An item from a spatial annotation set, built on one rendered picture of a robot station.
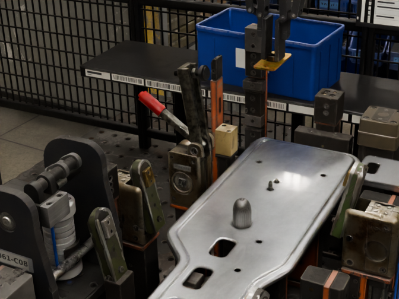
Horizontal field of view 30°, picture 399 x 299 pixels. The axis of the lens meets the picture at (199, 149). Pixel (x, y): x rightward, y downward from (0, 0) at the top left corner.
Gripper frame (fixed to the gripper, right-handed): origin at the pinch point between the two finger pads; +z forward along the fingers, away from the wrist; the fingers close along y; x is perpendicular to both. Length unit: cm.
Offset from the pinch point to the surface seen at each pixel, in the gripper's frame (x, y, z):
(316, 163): 12.6, 4.7, 28.5
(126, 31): 163, -134, 65
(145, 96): -1.0, -24.8, 14.5
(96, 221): -34.5, -13.7, 19.4
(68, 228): -34.3, -19.2, 22.2
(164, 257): 9, -29, 59
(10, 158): 136, -189, 129
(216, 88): 8.4, -14.6, 14.5
